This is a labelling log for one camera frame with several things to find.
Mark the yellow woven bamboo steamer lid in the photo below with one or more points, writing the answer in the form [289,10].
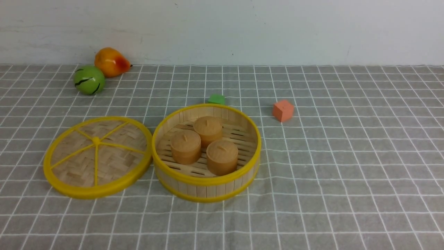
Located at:
[98,157]

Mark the yellow bamboo steamer basket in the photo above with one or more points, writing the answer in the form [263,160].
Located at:
[194,182]

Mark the back brown toy bun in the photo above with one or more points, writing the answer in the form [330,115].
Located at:
[209,129]

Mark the brown toy bun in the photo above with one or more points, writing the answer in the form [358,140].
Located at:
[222,157]
[209,129]
[186,147]

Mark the green block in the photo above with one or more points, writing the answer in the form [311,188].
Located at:
[216,99]

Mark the right brown toy bun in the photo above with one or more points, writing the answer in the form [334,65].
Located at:
[222,157]

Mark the left brown toy bun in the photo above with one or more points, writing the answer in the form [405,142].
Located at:
[186,147]

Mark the orange cube block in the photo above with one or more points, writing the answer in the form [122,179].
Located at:
[283,110]

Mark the orange toy pear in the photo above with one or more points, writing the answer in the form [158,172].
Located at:
[111,62]

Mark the grey checked tablecloth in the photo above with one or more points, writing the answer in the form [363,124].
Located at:
[359,166]

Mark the green toy apple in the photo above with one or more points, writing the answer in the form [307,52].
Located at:
[89,80]

